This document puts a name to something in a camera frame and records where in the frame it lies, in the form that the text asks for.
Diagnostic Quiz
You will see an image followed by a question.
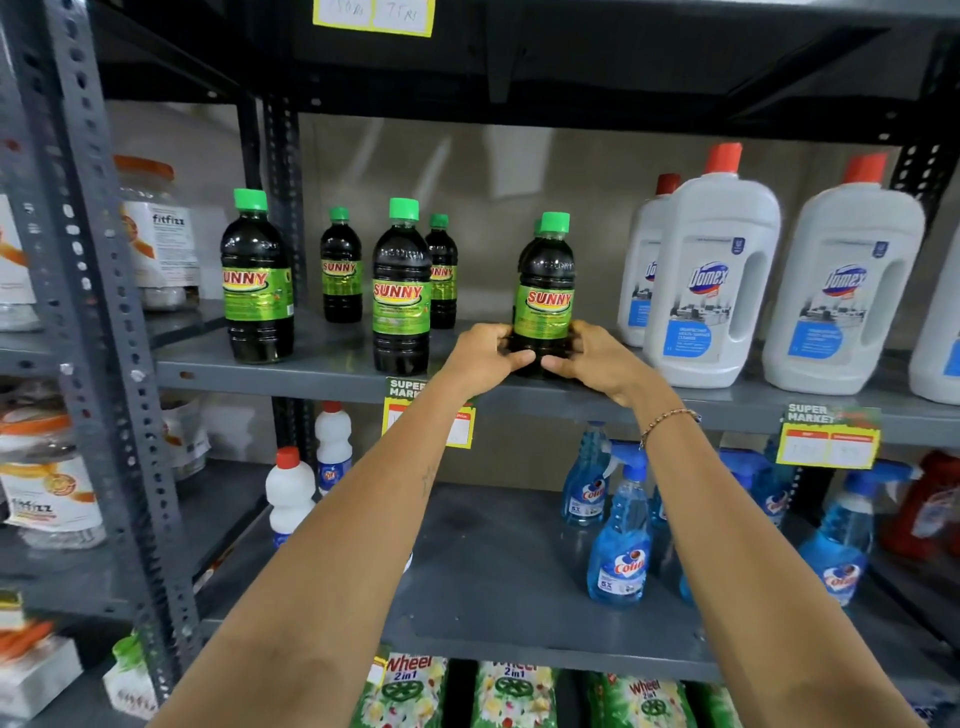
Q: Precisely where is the small white bottle red cap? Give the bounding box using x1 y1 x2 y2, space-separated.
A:
314 400 354 498
265 446 318 550

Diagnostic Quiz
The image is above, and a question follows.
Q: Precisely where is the person's left hand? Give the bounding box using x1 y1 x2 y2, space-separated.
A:
441 322 538 400

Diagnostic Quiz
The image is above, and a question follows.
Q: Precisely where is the green detergent packet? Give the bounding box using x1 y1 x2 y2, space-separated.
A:
470 658 561 728
351 651 450 728
586 671 699 728
688 681 745 728

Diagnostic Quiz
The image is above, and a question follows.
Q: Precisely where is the white cleaner bottle red cap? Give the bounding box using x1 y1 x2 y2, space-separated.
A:
642 141 783 390
762 153 927 396
908 223 960 407
616 173 684 348

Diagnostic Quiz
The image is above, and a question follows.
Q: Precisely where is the person's right hand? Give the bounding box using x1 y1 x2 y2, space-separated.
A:
540 319 654 411

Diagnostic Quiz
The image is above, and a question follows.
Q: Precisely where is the blue glass cleaner spray bottle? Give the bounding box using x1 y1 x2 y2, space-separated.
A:
586 441 653 606
648 483 697 606
561 420 615 528
796 460 914 608
718 447 790 529

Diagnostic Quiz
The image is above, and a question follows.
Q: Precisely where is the yellow shelf price tag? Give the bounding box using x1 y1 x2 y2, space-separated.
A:
775 402 883 471
381 376 477 450

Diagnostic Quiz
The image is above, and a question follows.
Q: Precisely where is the dark bottle green cap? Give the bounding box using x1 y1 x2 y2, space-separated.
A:
424 213 459 330
371 197 435 377
510 212 578 381
516 219 543 273
219 188 296 366
319 206 364 326

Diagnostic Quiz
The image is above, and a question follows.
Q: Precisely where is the person's right forearm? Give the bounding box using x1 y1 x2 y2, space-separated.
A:
626 388 925 728

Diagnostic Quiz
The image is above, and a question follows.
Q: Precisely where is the white green pouch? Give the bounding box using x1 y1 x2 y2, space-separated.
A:
102 632 160 722

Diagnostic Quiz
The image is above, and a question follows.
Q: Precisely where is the yellow paper label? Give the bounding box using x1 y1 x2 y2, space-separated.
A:
312 0 437 39

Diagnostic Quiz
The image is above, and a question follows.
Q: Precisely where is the white orange box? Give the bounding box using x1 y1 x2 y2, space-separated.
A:
0 619 84 722

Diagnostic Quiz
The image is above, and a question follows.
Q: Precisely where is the grey metal shelving rack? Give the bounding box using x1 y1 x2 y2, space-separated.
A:
0 0 960 728

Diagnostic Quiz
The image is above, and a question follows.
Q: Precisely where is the person's left forearm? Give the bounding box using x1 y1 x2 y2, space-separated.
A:
148 375 483 728

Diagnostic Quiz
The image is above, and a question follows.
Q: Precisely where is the beaded bracelet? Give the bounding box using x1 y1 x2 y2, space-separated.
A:
638 408 703 452

